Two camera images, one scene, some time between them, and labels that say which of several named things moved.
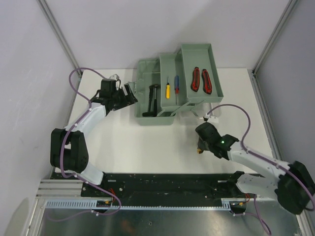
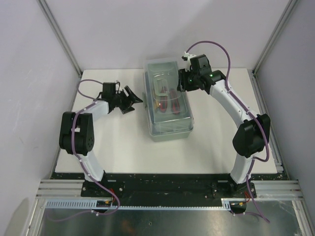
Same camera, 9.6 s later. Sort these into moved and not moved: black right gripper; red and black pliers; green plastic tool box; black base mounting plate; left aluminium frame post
Moved: red and black pliers; black right gripper; green plastic tool box
Not moved: left aluminium frame post; black base mounting plate
